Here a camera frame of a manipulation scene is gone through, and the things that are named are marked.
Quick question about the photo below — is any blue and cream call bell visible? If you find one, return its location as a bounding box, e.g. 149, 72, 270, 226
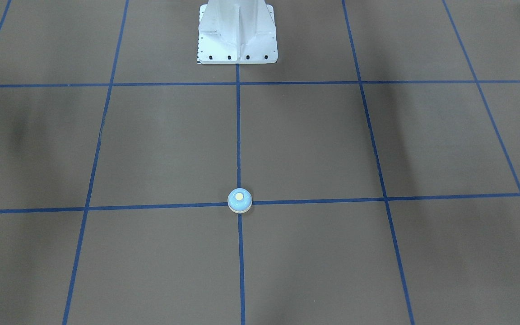
227, 188, 253, 214

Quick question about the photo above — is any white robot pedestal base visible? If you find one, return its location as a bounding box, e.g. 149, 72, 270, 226
197, 0, 279, 65

